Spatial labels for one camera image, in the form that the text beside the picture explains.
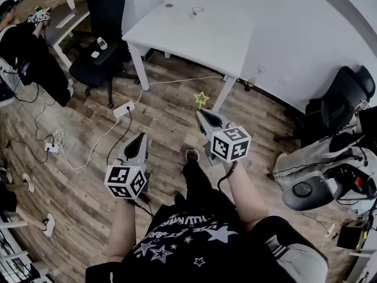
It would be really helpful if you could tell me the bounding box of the person's black trouser leg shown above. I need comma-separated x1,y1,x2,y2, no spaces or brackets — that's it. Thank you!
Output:
180,157,238,218

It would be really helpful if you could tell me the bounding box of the person's left forearm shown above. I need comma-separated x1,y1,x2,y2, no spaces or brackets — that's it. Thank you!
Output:
106,198,154,262

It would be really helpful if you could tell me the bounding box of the black star print t-shirt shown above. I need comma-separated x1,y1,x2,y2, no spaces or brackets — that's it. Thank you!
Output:
85,203,298,283

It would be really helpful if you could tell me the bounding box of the dark desk with white frame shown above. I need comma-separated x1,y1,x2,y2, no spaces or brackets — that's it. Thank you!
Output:
43,2,91,70

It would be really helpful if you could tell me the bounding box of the white power cable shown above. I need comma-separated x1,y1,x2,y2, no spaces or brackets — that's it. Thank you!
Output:
52,75,224,170

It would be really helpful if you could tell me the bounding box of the grey striped garment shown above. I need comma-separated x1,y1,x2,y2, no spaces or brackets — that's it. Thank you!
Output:
264,235,329,283

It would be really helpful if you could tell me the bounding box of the yellow star stick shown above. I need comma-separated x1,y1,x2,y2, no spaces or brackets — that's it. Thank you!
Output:
191,91,210,143

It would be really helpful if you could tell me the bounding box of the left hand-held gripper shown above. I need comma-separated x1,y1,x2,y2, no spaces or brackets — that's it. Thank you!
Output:
104,132,150,201

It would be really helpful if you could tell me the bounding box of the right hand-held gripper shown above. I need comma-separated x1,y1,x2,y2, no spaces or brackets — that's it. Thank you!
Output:
195,108,252,167

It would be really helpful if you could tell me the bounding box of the black floor cable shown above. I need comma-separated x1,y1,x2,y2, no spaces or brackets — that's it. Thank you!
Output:
0,83,57,164

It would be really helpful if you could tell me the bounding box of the black box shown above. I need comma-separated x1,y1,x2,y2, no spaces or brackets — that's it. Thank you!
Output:
336,219,369,251

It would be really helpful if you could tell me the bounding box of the white square table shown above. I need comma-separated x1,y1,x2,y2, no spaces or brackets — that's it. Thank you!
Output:
121,2,254,113

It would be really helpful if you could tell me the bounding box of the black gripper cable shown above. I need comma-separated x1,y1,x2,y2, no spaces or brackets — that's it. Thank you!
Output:
217,160,240,208
134,196,156,218

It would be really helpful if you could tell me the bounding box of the person's right forearm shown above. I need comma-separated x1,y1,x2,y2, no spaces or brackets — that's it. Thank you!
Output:
221,160,273,233

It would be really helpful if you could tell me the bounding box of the black office chair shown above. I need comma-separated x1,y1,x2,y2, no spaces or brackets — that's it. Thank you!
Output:
273,64,377,149
68,0,140,109

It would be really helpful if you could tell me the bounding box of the bottle on floor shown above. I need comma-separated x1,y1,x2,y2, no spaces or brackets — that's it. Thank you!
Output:
243,75,257,93

